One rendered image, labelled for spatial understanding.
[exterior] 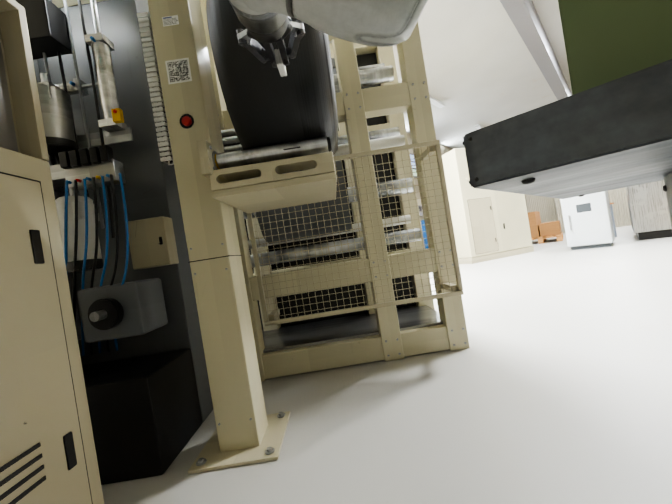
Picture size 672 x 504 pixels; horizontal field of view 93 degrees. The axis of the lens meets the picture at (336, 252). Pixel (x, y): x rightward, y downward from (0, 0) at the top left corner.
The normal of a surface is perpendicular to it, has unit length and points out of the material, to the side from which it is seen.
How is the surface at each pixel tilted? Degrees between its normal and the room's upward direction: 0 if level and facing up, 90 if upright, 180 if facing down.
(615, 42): 90
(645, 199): 90
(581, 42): 90
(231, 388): 90
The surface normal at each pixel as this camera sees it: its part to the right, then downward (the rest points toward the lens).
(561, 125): -0.66, 0.11
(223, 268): 0.00, 0.00
